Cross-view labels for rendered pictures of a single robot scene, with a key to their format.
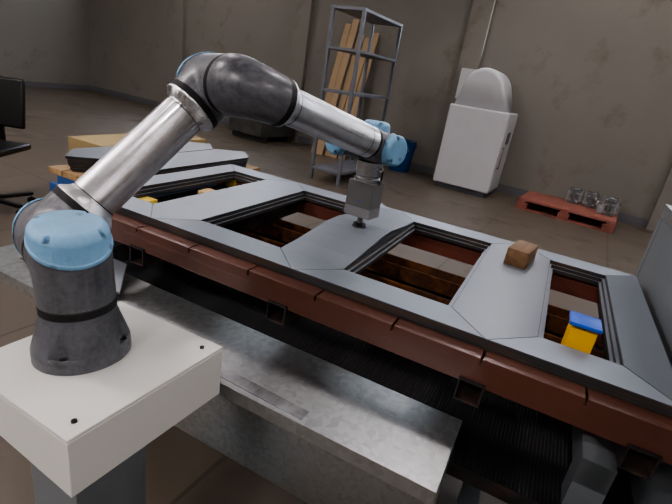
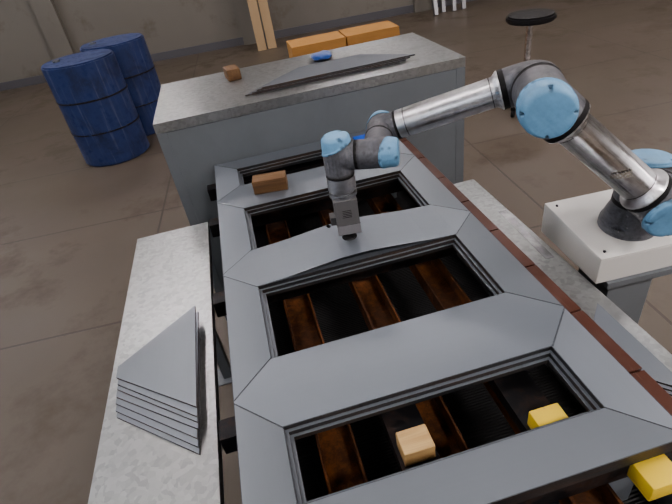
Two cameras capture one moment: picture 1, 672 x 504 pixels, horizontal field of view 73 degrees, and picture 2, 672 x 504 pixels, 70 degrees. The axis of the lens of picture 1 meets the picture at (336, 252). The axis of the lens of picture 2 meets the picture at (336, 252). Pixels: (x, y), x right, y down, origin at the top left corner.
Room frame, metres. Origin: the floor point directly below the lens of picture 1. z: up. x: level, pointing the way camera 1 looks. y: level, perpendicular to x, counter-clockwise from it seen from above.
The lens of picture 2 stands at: (1.93, 0.88, 1.62)
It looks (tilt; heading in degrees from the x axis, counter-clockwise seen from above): 35 degrees down; 238
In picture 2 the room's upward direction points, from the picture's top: 10 degrees counter-clockwise
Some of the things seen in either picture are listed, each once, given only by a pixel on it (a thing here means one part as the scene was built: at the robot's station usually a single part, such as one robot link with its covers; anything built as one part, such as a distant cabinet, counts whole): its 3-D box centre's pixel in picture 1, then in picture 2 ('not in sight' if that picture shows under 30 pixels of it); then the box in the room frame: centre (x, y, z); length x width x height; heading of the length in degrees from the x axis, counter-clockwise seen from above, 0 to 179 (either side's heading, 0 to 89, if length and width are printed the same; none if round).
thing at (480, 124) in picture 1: (480, 132); not in sight; (6.70, -1.74, 0.83); 0.84 x 0.71 x 1.65; 63
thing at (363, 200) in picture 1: (367, 195); (341, 208); (1.30, -0.06, 0.96); 0.10 x 0.09 x 0.16; 149
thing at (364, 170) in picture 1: (370, 169); (341, 182); (1.29, -0.06, 1.04); 0.08 x 0.08 x 0.05
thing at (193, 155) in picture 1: (168, 160); not in sight; (1.93, 0.78, 0.82); 0.80 x 0.40 x 0.06; 156
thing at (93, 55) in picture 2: not in sight; (114, 96); (0.94, -4.23, 0.45); 1.23 x 0.78 x 0.91; 62
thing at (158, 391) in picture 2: not in sight; (159, 380); (1.90, -0.05, 0.77); 0.45 x 0.20 x 0.04; 66
